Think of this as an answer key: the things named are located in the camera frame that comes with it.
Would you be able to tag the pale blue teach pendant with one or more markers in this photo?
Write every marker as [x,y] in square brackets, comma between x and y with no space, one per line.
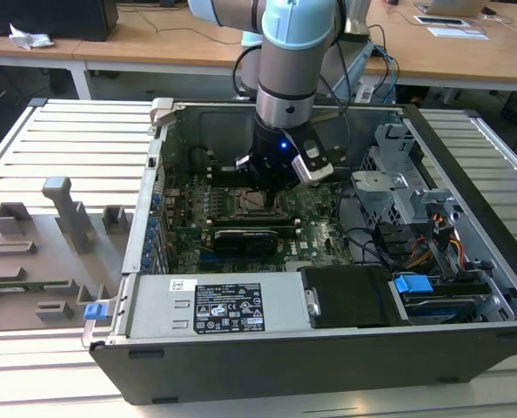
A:
[354,74]

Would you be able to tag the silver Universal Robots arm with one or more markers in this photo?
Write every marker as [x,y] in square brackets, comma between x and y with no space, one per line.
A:
[284,65]

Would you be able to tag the black plastic shroud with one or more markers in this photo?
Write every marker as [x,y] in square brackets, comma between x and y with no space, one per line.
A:
[350,296]

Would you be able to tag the black graphics card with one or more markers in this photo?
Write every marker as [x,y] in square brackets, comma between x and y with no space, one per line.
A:
[245,243]

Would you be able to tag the white framed tablet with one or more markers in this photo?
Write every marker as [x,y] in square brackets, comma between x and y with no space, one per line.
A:
[441,20]

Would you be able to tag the black box on desk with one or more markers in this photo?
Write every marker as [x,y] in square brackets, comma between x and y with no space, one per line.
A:
[45,17]

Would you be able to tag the green RAM stick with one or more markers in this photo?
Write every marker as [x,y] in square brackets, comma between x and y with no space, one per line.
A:
[32,286]

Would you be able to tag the wooden desk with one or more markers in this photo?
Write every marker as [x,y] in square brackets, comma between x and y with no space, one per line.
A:
[154,45]

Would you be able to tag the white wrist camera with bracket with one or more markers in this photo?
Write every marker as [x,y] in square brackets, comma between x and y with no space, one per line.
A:
[313,167]

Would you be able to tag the silver metal drive cage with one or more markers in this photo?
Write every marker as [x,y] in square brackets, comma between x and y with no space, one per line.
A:
[384,191]

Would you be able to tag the green motherboard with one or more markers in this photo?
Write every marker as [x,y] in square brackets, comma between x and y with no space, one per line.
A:
[319,244]

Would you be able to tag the crumpled white paper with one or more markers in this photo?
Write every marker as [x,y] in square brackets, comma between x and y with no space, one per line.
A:
[30,39]

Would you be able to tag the grey parts rack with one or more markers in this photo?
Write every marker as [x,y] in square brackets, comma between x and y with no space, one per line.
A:
[54,257]

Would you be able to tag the black power supply label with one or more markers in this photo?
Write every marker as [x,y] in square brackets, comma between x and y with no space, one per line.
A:
[229,309]

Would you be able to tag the black open PC case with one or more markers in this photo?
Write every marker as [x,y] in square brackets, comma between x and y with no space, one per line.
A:
[284,370]

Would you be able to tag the silver square CPU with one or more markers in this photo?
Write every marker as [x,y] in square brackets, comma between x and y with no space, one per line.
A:
[255,204]

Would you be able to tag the grey power supply unit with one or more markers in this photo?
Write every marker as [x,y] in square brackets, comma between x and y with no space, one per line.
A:
[154,309]

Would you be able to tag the blue disk carrier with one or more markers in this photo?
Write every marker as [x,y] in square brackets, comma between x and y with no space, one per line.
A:
[413,285]

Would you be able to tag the silver laptop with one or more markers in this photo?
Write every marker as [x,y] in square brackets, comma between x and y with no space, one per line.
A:
[454,5]

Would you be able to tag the CPU socket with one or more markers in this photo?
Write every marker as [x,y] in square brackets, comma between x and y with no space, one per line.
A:
[233,212]

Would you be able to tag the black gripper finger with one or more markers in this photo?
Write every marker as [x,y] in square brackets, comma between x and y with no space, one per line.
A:
[268,198]
[273,198]

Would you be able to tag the blue case latch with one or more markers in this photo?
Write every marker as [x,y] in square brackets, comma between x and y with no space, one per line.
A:
[96,312]

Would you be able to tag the white barcode sticker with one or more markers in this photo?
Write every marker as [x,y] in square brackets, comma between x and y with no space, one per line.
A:
[183,285]

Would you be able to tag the small silver wrist camera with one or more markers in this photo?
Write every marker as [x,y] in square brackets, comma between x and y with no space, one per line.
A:
[243,161]

